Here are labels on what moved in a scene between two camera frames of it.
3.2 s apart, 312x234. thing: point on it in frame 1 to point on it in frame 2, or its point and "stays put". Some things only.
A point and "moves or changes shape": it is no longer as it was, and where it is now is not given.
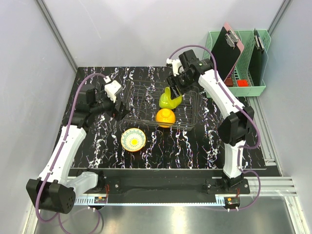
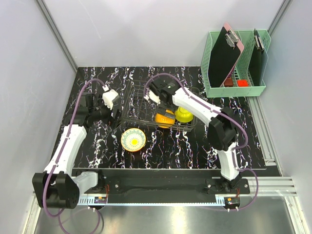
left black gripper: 120,113 to 109,118
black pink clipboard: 227,50 stays put
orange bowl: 165,118 stays put
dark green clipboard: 259,60 stays put
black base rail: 169,184 stays put
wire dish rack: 144,96 stays put
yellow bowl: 165,101 moves or changes shape
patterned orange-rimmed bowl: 133,140 stays put
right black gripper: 172,81 to 161,109
